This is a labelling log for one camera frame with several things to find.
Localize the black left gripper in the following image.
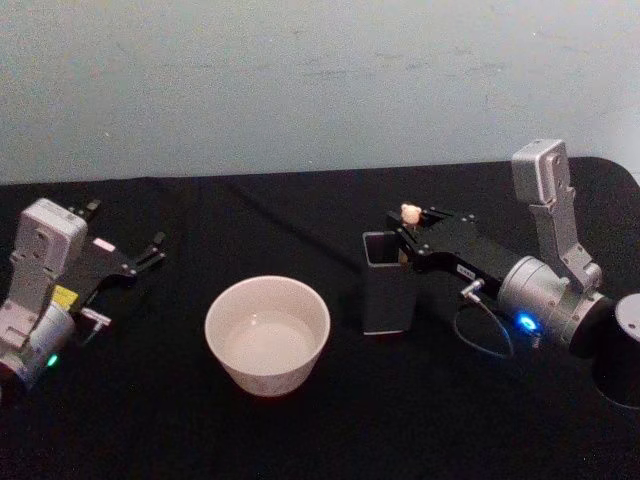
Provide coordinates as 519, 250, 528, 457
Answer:
60, 198, 168, 314

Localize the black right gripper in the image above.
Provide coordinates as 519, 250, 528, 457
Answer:
385, 206, 522, 297

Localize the bear-topped wooden stick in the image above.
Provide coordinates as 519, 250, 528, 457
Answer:
398, 202, 425, 264

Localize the grey square holder cup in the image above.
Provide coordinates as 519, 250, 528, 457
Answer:
360, 230, 419, 337

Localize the white ceramic bowl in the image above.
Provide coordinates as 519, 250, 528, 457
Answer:
203, 274, 332, 399

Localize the black table cloth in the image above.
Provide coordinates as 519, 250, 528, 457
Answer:
0, 156, 640, 480

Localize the thin dark cable silver plug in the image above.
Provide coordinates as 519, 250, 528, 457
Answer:
74, 307, 112, 346
452, 279, 516, 360

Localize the plain pale wall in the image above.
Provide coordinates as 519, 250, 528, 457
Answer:
0, 0, 640, 186

